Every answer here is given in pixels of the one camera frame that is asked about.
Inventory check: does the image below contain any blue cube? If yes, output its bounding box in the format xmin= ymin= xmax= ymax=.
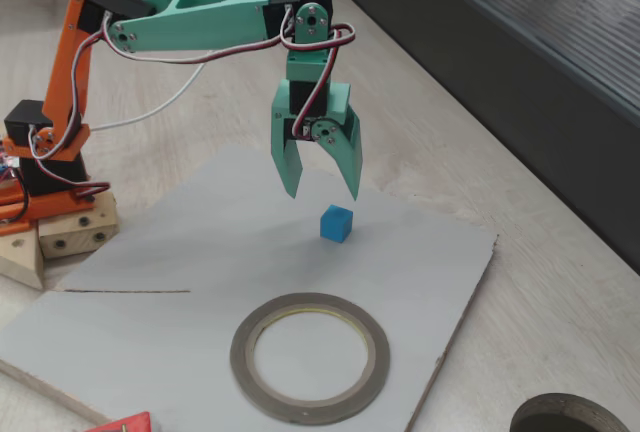
xmin=319 ymin=204 xmax=354 ymax=244

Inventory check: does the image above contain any red snowman print box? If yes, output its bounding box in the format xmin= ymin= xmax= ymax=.
xmin=97 ymin=410 xmax=154 ymax=432

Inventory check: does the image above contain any white laminated wooden board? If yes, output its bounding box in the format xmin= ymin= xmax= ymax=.
xmin=0 ymin=144 xmax=500 ymax=432

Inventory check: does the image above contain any dark desk partition panel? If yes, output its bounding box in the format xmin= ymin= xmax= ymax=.
xmin=304 ymin=0 xmax=640 ymax=276

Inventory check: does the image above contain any thick wooden base block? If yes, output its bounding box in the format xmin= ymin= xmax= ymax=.
xmin=37 ymin=190 xmax=120 ymax=259

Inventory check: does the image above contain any light wooden wedge piece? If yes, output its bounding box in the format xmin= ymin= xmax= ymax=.
xmin=0 ymin=225 xmax=45 ymax=289

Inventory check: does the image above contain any white usb cable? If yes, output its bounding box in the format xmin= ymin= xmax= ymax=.
xmin=91 ymin=0 xmax=267 ymax=132

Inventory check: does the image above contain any grey ring of tape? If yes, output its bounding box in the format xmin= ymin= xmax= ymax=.
xmin=229 ymin=292 xmax=391 ymax=427

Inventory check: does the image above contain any orange controller board mount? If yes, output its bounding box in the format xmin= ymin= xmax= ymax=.
xmin=0 ymin=186 xmax=39 ymax=238

